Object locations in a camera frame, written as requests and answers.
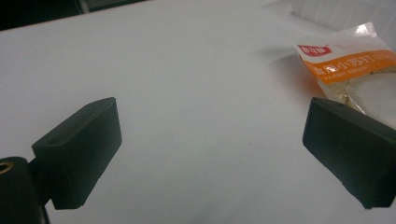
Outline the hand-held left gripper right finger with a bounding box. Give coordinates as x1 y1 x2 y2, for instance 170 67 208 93
302 96 396 210

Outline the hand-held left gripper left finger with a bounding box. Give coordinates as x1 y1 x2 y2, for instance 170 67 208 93
31 96 123 211

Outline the orange and white snack packet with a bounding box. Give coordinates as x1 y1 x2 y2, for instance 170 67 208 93
292 21 396 131

